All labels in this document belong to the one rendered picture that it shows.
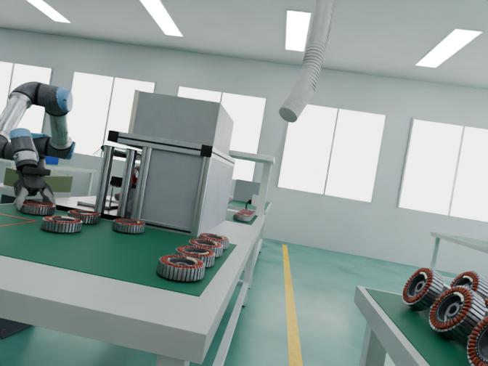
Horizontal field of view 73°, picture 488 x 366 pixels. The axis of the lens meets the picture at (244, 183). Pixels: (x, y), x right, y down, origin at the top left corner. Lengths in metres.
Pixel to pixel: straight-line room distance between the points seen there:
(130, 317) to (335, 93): 6.16
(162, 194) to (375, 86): 5.72
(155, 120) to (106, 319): 1.04
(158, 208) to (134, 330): 0.83
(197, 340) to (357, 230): 5.93
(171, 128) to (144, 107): 0.15
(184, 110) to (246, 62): 5.25
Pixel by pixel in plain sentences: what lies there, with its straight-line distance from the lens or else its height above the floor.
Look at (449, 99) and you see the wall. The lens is 7.09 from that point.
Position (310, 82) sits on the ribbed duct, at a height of 1.86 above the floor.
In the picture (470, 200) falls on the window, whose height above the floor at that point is 1.33.
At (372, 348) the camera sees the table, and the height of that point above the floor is 0.61.
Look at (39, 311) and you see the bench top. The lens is 0.69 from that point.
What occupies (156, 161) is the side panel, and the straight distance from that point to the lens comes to 1.39.
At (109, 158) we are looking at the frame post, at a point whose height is 1.00.
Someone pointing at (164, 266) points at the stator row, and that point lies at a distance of 0.79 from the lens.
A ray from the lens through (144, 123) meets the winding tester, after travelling 1.54.
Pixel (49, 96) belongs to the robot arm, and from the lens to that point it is 1.91.
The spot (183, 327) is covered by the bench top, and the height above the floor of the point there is 0.75.
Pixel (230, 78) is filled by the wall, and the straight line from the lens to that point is 6.62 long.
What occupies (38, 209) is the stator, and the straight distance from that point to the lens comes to 1.42.
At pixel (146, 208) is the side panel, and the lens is 1.40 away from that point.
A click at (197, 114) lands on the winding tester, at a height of 1.25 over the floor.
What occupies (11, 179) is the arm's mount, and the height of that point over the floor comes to 0.79.
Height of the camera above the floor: 1.00
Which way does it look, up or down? level
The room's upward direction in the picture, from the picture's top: 10 degrees clockwise
